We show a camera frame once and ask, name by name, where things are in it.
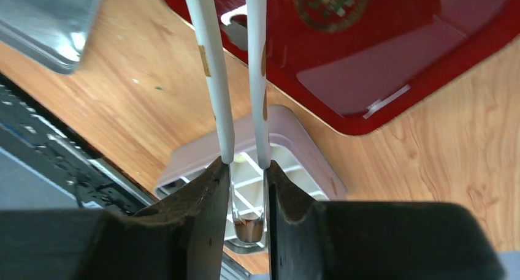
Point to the silver tin lid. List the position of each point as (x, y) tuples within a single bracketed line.
[(53, 33)]

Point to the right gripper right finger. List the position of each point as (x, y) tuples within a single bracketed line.
[(311, 239)]

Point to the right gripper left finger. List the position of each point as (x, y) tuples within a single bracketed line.
[(179, 237)]

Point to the red lacquer tray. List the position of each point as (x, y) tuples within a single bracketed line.
[(358, 64)]

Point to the silver compartment tin box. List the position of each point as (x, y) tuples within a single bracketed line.
[(291, 147)]

